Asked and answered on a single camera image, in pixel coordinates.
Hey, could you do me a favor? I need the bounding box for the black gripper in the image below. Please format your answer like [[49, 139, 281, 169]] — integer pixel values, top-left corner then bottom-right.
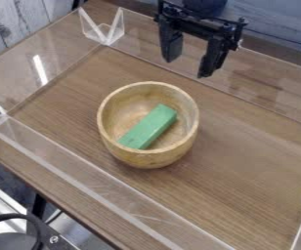
[[154, 0, 248, 78]]

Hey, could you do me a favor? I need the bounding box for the brown wooden bowl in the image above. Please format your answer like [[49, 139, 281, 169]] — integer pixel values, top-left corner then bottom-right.
[[97, 81, 200, 169]]

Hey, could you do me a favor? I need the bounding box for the green rectangular block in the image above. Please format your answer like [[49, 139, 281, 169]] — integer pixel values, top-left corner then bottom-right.
[[118, 104, 177, 149]]

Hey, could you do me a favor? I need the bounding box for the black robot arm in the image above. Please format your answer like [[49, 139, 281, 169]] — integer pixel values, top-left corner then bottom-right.
[[154, 0, 248, 78]]

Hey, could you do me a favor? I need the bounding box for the black table leg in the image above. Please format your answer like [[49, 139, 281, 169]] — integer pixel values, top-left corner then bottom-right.
[[31, 194, 47, 219]]

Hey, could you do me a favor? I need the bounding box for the clear acrylic tray wall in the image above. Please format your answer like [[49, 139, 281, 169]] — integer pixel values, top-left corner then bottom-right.
[[0, 1, 301, 250]]

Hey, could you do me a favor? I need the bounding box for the black cable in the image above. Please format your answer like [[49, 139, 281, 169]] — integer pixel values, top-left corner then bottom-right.
[[0, 213, 45, 250]]

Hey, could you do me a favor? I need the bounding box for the metal bracket with screw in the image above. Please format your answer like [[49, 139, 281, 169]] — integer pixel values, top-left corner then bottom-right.
[[37, 219, 81, 250]]

